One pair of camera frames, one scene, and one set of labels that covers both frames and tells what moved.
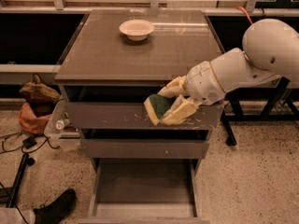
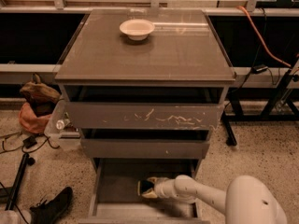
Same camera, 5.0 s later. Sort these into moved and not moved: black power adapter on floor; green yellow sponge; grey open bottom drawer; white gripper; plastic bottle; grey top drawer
Moved: green yellow sponge; white gripper
Not moved: grey top drawer; black power adapter on floor; grey open bottom drawer; plastic bottle
